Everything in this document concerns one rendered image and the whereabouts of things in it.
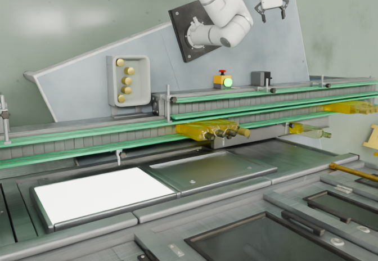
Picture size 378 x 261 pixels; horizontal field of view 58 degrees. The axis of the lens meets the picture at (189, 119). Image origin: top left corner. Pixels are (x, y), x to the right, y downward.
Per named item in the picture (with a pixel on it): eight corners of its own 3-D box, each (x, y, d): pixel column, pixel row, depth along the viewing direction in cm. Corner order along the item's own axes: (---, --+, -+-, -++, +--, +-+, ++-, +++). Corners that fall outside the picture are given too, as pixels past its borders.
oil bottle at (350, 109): (323, 110, 223) (364, 117, 200) (323, 102, 222) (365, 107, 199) (328, 109, 226) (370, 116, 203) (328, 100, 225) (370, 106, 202)
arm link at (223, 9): (197, 6, 145) (220, -19, 149) (224, 48, 158) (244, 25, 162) (211, 4, 137) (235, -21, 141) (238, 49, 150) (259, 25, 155)
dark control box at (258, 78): (250, 85, 203) (260, 86, 196) (250, 71, 201) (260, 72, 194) (260, 84, 207) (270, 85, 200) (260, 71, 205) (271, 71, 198)
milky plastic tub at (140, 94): (108, 104, 157) (115, 107, 150) (106, 55, 153) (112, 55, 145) (143, 102, 166) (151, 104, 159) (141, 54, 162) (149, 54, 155)
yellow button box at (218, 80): (212, 88, 188) (221, 89, 182) (212, 73, 187) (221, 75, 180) (223, 86, 192) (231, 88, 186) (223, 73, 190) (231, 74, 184)
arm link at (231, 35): (203, 35, 158) (226, 34, 145) (220, 16, 161) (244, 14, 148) (214, 50, 163) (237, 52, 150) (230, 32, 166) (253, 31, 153)
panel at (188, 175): (29, 194, 123) (48, 237, 95) (28, 187, 122) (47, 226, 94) (225, 153, 171) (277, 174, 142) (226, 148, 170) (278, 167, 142)
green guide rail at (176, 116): (166, 117, 160) (175, 119, 153) (166, 115, 159) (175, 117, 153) (374, 91, 252) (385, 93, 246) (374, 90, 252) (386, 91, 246)
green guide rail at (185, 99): (166, 101, 158) (175, 103, 152) (166, 99, 158) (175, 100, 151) (376, 81, 251) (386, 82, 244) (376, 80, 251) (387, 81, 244)
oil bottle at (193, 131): (175, 133, 164) (200, 142, 146) (175, 121, 163) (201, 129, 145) (185, 131, 167) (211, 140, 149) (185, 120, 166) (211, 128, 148)
